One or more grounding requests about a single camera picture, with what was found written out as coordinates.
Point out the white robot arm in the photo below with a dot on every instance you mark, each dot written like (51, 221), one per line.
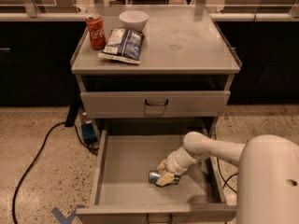
(268, 174)

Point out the red coca-cola can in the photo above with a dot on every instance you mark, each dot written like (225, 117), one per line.
(95, 25)

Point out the blue white chip bag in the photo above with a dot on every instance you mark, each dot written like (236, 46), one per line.
(123, 45)

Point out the grey drawer cabinet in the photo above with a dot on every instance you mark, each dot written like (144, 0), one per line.
(182, 51)

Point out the blue power adapter box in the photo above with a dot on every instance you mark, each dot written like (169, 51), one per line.
(88, 133)

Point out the open middle drawer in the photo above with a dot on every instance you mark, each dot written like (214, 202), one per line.
(122, 193)

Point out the white bowl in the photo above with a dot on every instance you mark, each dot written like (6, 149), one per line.
(134, 20)

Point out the closed top drawer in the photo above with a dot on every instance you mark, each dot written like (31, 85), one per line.
(154, 104)

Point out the blue silver redbull can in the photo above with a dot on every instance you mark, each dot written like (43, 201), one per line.
(154, 175)

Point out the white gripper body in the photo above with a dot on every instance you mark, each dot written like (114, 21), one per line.
(174, 163)

